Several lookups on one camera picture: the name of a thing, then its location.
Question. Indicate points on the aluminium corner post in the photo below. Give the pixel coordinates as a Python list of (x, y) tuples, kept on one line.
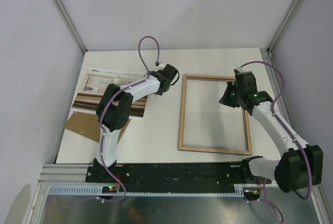
[(69, 24), (291, 11)]

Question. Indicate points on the grey slotted cable duct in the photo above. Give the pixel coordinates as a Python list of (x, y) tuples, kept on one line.
[(99, 190)]

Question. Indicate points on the aluminium front rail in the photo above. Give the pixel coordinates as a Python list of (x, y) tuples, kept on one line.
[(62, 173)]

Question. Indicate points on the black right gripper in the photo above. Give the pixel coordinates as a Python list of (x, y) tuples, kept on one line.
[(225, 100)]

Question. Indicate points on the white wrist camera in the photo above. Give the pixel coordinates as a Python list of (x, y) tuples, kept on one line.
[(238, 68), (160, 65)]

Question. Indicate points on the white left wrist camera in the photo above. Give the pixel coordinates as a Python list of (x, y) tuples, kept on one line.
[(160, 65)]

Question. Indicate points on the left aluminium corner post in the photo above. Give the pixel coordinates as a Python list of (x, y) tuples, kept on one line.
[(69, 24)]

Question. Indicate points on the right aluminium corner post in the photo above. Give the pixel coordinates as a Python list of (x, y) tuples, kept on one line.
[(291, 11)]

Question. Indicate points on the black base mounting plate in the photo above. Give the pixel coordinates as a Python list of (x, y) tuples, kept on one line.
[(156, 185)]

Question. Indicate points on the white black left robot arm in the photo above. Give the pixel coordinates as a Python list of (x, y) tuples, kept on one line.
[(114, 109)]

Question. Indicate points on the printed photo paper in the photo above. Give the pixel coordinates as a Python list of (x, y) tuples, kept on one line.
[(94, 85)]

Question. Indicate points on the aluminium rail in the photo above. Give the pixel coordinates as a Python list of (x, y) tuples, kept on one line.
[(62, 173), (279, 99)]

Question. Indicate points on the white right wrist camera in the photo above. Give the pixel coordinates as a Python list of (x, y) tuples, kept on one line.
[(238, 68)]

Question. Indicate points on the right side aluminium rail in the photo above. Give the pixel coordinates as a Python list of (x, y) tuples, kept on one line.
[(279, 99)]

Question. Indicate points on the wooden picture frame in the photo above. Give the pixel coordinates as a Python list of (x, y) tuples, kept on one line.
[(207, 126)]

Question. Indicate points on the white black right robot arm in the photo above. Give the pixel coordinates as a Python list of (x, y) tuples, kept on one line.
[(301, 164)]

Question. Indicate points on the brown cardboard backing board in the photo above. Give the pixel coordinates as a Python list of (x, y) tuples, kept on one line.
[(84, 124)]

